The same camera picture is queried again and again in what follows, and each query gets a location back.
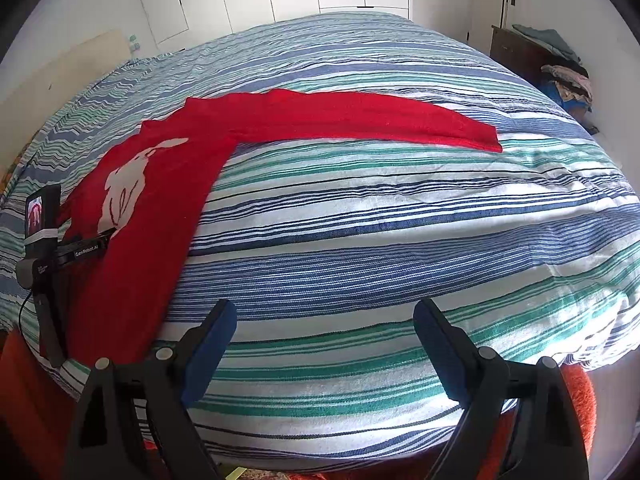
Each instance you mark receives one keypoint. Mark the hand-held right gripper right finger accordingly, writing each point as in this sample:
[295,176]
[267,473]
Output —
[445,360]

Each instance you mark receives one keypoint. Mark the beige headboard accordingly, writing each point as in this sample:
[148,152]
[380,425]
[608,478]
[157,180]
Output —
[55,90]

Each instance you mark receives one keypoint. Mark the red sweater with white rabbit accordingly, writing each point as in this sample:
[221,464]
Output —
[150,240]

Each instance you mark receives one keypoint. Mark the striped blue green bed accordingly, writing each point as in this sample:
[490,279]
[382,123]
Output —
[375,235]

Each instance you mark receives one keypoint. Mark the white door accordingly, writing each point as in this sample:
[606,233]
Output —
[490,0]

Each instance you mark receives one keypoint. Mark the dark wooden dresser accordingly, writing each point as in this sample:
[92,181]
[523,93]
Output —
[515,52]

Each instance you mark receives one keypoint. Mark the teal wall switch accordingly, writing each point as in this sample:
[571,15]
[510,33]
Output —
[133,44]

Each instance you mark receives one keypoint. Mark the orange fleece clothing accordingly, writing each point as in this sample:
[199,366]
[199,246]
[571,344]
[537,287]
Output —
[30,410]

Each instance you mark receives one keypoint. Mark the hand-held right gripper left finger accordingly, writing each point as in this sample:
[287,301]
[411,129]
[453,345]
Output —
[210,355]

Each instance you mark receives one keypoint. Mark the pile of clothes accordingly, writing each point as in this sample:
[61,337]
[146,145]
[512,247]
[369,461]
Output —
[565,80]

